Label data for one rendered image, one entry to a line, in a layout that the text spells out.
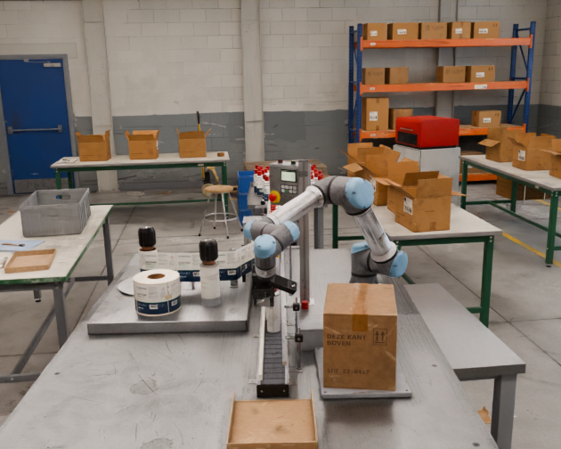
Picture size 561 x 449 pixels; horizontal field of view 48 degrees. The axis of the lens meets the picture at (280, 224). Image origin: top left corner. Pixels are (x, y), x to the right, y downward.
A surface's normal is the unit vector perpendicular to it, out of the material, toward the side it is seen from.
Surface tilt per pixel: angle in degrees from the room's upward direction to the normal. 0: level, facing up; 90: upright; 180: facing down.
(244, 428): 0
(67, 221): 90
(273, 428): 0
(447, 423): 0
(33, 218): 90
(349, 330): 90
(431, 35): 91
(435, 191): 100
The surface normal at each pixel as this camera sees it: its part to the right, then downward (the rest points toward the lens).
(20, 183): 0.12, 0.24
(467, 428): -0.02, -0.97
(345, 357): -0.13, 0.25
